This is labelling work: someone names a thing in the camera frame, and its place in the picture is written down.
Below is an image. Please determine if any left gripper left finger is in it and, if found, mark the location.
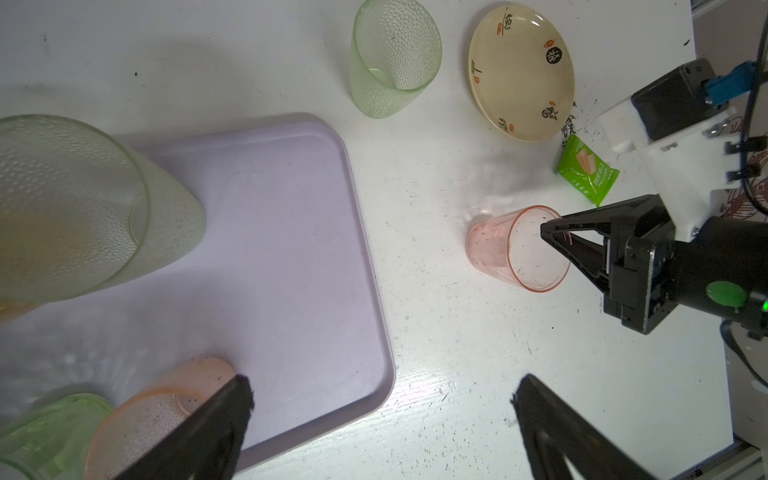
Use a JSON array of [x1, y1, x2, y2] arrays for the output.
[[117, 374, 254, 480]]

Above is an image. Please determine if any cream small plate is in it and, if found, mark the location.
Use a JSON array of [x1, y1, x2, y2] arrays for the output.
[[467, 2, 575, 143]]

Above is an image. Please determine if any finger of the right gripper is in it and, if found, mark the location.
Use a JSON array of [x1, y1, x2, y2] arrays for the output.
[[540, 206, 614, 294]]

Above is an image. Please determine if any pink glass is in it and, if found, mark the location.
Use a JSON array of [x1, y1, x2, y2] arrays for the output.
[[465, 205, 570, 293], [84, 358, 236, 479]]

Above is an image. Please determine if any pink glass front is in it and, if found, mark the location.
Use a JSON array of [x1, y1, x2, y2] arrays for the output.
[[465, 205, 570, 293]]

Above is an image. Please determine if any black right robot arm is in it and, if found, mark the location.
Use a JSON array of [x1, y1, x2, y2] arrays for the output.
[[540, 195, 767, 338]]

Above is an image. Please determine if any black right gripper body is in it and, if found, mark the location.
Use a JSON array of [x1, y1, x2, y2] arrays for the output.
[[603, 195, 675, 335]]

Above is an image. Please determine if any lilac plastic tray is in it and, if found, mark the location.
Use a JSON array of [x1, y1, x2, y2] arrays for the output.
[[1, 114, 395, 472]]

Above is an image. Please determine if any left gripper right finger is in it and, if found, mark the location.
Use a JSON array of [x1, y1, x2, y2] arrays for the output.
[[512, 374, 653, 480]]

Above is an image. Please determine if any bright green glass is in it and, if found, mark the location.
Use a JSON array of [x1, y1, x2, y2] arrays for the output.
[[1, 393, 113, 480]]

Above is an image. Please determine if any pale green large glass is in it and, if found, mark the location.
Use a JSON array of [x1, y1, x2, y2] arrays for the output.
[[1, 114, 206, 304]]

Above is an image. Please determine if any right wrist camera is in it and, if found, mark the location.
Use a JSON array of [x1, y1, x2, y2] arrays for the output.
[[600, 59, 767, 242]]

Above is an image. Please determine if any green snack packet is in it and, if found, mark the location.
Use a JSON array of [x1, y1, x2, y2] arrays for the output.
[[556, 135, 620, 207]]

